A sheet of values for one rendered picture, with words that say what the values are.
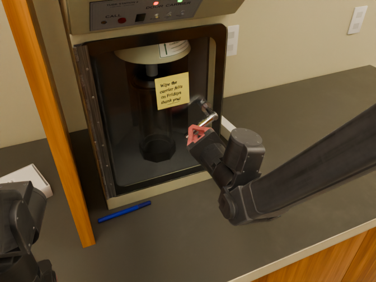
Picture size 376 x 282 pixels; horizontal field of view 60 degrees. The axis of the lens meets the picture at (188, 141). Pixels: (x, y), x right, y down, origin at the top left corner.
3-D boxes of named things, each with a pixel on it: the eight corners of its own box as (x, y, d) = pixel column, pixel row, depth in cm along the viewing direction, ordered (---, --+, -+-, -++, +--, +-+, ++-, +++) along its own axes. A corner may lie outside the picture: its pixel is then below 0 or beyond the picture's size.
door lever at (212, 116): (181, 131, 79) (175, 125, 77) (212, 106, 78) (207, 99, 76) (190, 144, 75) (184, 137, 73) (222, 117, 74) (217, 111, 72)
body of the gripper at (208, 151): (209, 125, 66) (227, 146, 60) (229, 151, 73) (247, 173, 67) (184, 145, 66) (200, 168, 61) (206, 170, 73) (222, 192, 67)
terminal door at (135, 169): (108, 197, 82) (75, 42, 58) (216, 165, 92) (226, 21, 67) (109, 199, 82) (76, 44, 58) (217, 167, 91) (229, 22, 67)
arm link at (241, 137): (227, 224, 54) (269, 219, 57) (248, 170, 48) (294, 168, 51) (201, 177, 63) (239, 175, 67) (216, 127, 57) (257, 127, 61)
